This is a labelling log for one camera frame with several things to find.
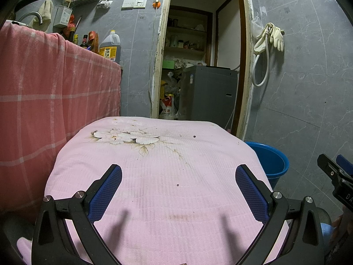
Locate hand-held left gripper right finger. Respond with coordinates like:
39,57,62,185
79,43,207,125
235,164,325,265

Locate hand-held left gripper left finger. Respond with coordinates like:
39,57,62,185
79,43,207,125
31,164,122,265

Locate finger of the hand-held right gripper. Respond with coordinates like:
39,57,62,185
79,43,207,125
336,155,353,177
317,154,346,185

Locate blue plastic bucket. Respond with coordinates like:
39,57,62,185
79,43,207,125
245,141,290,189

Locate person's right hand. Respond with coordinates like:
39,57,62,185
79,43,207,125
332,206,349,245

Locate pink flower-print blanket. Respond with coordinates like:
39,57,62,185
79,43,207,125
17,116,290,265

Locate red white bottle on floor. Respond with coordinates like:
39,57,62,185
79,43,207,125
159,94,180,120

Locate grey washing machine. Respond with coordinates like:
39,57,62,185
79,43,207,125
179,65,239,136

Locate red plaid cloth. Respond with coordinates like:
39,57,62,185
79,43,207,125
0,21,122,221

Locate large cooking oil jug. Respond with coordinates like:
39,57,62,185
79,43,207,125
99,30,122,64

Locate dark sauce bottles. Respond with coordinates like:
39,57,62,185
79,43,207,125
89,32,100,55

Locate pantry shelves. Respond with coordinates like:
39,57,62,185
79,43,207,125
165,8,213,61

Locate clear hanging plastic bag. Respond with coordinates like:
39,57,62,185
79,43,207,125
250,17,267,40

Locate white utensil holder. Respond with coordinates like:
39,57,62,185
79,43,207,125
53,6,73,28

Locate beige hanging cloth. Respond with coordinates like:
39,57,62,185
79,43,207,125
35,0,54,32

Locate metal faucet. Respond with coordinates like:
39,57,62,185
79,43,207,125
17,11,43,25

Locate white hose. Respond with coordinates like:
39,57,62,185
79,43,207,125
252,23,271,87

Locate wooden door frame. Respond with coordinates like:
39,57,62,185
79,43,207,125
150,0,254,140

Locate white wall cable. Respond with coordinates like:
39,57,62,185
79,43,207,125
149,8,159,97

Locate white switch panel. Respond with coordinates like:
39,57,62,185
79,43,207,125
121,0,147,9

